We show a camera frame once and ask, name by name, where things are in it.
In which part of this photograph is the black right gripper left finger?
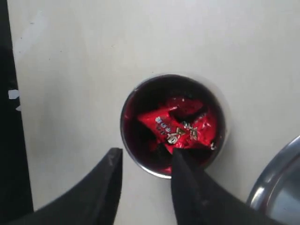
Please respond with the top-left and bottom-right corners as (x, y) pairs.
(10, 148), (123, 225)

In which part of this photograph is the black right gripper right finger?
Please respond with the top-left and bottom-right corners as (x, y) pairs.
(171, 149), (279, 225)

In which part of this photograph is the red candy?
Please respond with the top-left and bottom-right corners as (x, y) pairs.
(138, 106), (189, 153)
(182, 111), (218, 150)

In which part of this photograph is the round steel plate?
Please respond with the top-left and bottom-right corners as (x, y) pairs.
(247, 136), (300, 225)

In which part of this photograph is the steel cup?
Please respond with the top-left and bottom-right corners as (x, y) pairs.
(120, 74), (230, 179)

